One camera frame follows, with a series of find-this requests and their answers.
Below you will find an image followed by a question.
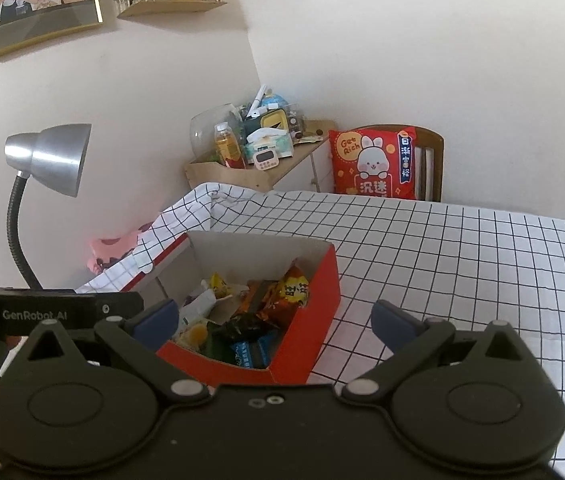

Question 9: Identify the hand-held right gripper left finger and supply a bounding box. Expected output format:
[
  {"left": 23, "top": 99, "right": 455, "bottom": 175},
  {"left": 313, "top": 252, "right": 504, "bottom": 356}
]
[{"left": 10, "top": 299, "right": 210, "bottom": 403}]

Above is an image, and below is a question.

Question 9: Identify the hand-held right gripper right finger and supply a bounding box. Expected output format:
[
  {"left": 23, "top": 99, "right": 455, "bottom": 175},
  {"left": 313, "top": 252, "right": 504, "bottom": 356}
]
[{"left": 335, "top": 300, "right": 546, "bottom": 403}]

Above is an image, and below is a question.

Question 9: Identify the egg print snack packet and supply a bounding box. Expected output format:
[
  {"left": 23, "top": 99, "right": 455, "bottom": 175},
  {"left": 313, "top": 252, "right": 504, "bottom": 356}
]
[{"left": 175, "top": 322, "right": 210, "bottom": 351}]

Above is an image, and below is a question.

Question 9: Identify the white snack packet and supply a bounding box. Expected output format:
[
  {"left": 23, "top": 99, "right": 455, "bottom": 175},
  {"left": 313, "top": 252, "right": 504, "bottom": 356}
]
[{"left": 177, "top": 287, "right": 233, "bottom": 331}]

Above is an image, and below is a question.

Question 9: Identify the yellow snack packet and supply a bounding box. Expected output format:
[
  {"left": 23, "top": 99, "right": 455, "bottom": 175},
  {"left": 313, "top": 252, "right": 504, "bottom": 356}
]
[{"left": 210, "top": 272, "right": 236, "bottom": 301}]

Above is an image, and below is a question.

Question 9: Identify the red cardboard box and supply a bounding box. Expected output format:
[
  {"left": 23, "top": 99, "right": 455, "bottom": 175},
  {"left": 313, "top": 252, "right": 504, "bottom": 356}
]
[{"left": 127, "top": 231, "right": 342, "bottom": 386}]

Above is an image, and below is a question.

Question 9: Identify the brown snack bag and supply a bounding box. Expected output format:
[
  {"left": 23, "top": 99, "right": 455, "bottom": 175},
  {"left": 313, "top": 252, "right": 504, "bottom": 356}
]
[{"left": 212, "top": 280, "right": 283, "bottom": 346}]

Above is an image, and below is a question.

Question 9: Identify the blue snack packet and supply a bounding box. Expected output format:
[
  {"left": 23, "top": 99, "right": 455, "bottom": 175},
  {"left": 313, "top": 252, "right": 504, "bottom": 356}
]
[{"left": 230, "top": 332, "right": 280, "bottom": 368}]

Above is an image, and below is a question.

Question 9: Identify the red yellow snack bag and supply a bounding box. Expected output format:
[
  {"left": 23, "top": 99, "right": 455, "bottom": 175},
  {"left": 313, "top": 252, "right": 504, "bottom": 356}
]
[{"left": 257, "top": 258, "right": 312, "bottom": 328}]

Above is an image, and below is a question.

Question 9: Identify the pink spotted cloth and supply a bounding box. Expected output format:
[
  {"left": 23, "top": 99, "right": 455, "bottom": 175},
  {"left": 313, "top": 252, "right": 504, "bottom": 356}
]
[{"left": 87, "top": 221, "right": 156, "bottom": 276}]

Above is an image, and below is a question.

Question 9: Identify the silver desk lamp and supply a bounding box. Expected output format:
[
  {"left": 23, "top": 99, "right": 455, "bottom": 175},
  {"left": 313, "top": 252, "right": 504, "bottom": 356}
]
[{"left": 4, "top": 123, "right": 92, "bottom": 291}]

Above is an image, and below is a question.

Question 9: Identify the red rabbit print cushion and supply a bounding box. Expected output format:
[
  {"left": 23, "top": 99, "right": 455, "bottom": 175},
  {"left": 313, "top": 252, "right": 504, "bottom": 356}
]
[{"left": 329, "top": 126, "right": 418, "bottom": 201}]

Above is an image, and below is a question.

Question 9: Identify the wooden chair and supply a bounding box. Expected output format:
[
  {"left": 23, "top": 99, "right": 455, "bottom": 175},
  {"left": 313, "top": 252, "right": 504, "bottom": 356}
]
[{"left": 353, "top": 125, "right": 445, "bottom": 203}]

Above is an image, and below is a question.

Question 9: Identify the wooden side cabinet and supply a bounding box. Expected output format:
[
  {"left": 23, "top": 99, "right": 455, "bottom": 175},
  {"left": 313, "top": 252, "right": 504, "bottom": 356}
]
[{"left": 184, "top": 120, "right": 338, "bottom": 193}]

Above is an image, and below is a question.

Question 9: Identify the orange drink bottle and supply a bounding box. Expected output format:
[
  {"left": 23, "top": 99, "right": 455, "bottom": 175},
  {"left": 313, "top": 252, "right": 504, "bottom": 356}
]
[{"left": 212, "top": 122, "right": 248, "bottom": 170}]

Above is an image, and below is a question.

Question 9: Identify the pink digital timer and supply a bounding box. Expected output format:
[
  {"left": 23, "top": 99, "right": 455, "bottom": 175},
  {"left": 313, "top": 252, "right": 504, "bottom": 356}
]
[{"left": 253, "top": 146, "right": 279, "bottom": 171}]

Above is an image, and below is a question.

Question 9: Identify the tissue pack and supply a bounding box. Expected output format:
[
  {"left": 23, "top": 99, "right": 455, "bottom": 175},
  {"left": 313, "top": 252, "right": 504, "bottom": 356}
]
[{"left": 245, "top": 127, "right": 294, "bottom": 161}]

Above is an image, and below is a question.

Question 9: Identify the small glass jar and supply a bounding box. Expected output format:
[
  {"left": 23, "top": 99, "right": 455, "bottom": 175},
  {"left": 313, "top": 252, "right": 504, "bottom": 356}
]
[{"left": 287, "top": 105, "right": 308, "bottom": 133}]

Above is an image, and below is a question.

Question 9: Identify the dark green yellow box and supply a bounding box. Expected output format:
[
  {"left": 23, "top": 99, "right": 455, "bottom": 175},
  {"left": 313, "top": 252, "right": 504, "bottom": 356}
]
[{"left": 245, "top": 108, "right": 288, "bottom": 133}]

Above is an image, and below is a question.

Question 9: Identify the white tube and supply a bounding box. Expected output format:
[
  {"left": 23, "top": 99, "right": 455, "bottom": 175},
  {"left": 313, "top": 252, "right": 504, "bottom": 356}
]
[{"left": 247, "top": 85, "right": 268, "bottom": 116}]

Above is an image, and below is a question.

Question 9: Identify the blue white carton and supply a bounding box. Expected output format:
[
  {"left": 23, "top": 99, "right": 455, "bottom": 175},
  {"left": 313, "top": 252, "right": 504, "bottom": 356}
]
[{"left": 262, "top": 92, "right": 291, "bottom": 111}]

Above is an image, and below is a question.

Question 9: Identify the gold framed family picture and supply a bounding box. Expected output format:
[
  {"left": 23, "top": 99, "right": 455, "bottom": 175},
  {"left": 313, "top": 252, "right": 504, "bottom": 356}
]
[{"left": 0, "top": 0, "right": 104, "bottom": 64}]

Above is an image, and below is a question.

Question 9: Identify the wooden wall shelf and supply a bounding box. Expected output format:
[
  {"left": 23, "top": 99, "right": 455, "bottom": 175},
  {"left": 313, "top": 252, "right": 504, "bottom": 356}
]
[{"left": 114, "top": 0, "right": 227, "bottom": 21}]

